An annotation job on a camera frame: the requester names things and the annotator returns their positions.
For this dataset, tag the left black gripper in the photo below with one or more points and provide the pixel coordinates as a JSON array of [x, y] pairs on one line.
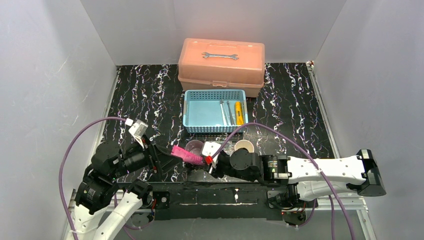
[[155, 158]]

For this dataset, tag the yellow mug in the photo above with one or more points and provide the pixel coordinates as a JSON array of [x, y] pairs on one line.
[[244, 144]]

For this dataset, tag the pink toothpaste tube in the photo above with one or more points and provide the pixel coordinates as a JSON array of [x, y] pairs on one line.
[[187, 156]]

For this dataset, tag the purple mug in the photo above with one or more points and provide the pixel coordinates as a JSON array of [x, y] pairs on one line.
[[194, 146]]

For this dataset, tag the yellow toothpaste tube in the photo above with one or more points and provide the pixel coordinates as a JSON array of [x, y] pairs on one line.
[[239, 113]]

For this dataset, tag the light blue plastic basket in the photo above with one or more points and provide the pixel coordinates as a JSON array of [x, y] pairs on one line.
[[202, 112]]

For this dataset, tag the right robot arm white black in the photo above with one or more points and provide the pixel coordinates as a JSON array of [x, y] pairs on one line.
[[305, 180]]

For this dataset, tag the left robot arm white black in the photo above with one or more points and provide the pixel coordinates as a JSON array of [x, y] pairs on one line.
[[99, 186]]

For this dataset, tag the orange plastic toolbox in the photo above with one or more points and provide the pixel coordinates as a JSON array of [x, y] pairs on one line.
[[198, 73]]

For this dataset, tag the silver open-end wrench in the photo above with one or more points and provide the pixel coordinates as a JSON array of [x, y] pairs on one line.
[[225, 56]]

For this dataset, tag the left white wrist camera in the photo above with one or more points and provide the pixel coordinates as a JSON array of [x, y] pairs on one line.
[[137, 130]]

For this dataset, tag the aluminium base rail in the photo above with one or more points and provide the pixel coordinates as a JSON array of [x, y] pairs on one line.
[[244, 214]]

